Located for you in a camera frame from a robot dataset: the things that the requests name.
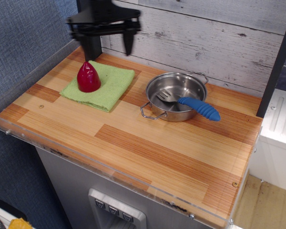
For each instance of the blue handled metal spatula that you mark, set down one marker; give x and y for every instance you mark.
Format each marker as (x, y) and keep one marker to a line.
(201, 107)

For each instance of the clear acrylic guard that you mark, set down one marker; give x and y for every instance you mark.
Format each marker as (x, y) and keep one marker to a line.
(196, 167)

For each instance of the white toy sink counter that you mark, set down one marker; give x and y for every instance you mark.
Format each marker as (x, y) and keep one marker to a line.
(268, 160)

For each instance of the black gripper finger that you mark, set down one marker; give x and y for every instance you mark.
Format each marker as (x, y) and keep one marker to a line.
(128, 38)
(87, 45)

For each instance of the red toy potato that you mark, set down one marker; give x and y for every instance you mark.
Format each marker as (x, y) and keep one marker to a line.
(88, 79)

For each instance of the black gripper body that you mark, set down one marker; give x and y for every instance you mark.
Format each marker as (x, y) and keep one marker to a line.
(103, 17)

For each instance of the grey cabinet with dispenser panel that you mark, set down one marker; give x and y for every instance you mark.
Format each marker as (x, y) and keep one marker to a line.
(93, 201)

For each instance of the black post right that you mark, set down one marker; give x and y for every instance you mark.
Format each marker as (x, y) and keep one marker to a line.
(273, 79)

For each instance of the yellow tape object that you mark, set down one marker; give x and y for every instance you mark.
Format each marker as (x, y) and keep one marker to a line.
(19, 224)

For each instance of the green folded cloth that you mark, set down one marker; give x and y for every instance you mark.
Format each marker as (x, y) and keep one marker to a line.
(114, 82)

